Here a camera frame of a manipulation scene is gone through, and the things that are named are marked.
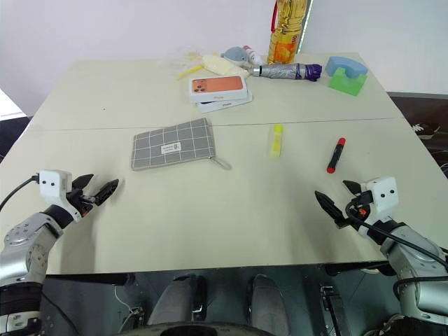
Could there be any white phone box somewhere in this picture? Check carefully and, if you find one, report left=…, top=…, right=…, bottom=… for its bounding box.
left=195, top=88, right=254, bottom=114

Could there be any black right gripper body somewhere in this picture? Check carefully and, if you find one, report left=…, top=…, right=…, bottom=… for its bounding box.
left=344, top=190, right=374, bottom=231

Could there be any yellow cooking oil bottle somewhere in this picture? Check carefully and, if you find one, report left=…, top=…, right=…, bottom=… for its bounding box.
left=267, top=0, right=313, bottom=65

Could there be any yellow highlighter pen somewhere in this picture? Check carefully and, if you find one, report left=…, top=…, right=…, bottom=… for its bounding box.
left=269, top=124, right=284, bottom=159

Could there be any black table frame bar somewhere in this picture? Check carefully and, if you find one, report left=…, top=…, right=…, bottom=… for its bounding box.
left=44, top=272, right=136, bottom=287
left=323, top=262, right=390, bottom=278

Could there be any red and black marker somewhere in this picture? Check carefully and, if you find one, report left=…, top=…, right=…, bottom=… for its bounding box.
left=325, top=136, right=347, bottom=174

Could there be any orange phone box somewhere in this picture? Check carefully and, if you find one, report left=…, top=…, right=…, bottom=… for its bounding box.
left=190, top=74, right=251, bottom=104

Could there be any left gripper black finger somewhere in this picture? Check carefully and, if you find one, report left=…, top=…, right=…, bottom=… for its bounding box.
left=71, top=173, right=95, bottom=193
left=93, top=178, right=120, bottom=207

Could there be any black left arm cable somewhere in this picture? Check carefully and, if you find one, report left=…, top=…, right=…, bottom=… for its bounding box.
left=0, top=176, right=40, bottom=211

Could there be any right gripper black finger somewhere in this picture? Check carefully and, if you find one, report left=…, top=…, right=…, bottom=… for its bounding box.
left=342, top=180, right=365, bottom=196
left=314, top=190, right=348, bottom=229

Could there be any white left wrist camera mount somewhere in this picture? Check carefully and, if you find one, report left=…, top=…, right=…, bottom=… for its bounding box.
left=38, top=169, right=81, bottom=222

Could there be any grey checked fabric pouch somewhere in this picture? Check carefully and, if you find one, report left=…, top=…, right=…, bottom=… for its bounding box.
left=130, top=117, right=233, bottom=173

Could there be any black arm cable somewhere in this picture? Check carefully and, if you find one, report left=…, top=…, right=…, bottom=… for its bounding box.
left=344, top=201, right=448, bottom=298
left=0, top=176, right=40, bottom=211

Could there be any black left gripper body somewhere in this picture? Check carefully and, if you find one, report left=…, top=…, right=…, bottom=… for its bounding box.
left=66, top=188, right=103, bottom=219

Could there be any grey shark plush toy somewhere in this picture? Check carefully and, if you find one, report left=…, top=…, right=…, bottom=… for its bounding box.
left=220, top=46, right=251, bottom=67

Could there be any small white pink bottle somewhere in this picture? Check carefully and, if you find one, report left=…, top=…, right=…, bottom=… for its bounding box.
left=242, top=45, right=264, bottom=66

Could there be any yellow plastic stick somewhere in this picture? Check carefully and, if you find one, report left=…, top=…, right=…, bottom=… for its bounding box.
left=176, top=64, right=204, bottom=81

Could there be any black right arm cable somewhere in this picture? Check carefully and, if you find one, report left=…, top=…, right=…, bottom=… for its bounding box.
left=344, top=201, right=448, bottom=298

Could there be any cream plush cloth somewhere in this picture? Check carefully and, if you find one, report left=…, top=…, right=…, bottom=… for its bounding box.
left=202, top=52, right=251, bottom=77

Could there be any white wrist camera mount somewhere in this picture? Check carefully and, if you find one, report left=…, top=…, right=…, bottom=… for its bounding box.
left=38, top=169, right=81, bottom=222
left=363, top=176, right=400, bottom=225

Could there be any dark rounded robot torso edge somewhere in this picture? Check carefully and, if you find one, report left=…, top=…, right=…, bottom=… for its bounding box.
left=118, top=322, right=267, bottom=336

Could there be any blue foam arch block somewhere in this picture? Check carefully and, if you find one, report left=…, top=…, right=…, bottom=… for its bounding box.
left=325, top=55, right=370, bottom=79

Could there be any thin white cable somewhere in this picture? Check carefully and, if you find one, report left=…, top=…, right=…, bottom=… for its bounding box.
left=114, top=286, right=141, bottom=334

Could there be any grey folding umbrella purple strap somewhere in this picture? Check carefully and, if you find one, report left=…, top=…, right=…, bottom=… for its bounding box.
left=252, top=62, right=323, bottom=83

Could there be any grey rounded robot leg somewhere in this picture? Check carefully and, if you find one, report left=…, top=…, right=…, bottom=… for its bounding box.
left=247, top=274, right=291, bottom=336
left=148, top=274, right=208, bottom=327

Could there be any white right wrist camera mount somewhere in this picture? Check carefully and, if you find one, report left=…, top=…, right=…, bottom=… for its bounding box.
left=363, top=176, right=400, bottom=225

